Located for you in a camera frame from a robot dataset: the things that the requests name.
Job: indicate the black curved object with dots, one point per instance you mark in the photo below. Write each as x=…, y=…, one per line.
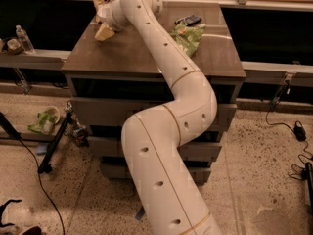
x=4, y=209

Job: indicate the small round container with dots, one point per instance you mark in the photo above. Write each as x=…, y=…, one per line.
x=12, y=46

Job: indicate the blue tape cross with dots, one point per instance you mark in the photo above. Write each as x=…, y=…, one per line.
x=139, y=215

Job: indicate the clear plastic water bottle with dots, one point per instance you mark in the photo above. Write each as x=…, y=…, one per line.
x=24, y=40

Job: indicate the black power adapter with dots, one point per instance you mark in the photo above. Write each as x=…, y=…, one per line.
x=299, y=131

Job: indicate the grey drawer cabinet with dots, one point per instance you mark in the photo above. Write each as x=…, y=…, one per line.
x=122, y=68

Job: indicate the green chip bag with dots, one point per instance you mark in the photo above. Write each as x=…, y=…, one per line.
x=188, y=37

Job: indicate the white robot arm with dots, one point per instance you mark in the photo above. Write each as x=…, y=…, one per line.
x=150, y=139

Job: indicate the black tripod leg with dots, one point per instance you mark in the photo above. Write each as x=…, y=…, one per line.
x=45, y=166

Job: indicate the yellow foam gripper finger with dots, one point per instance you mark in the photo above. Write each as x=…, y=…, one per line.
x=104, y=32

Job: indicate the dark blue snack packet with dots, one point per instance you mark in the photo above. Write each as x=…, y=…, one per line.
x=188, y=20

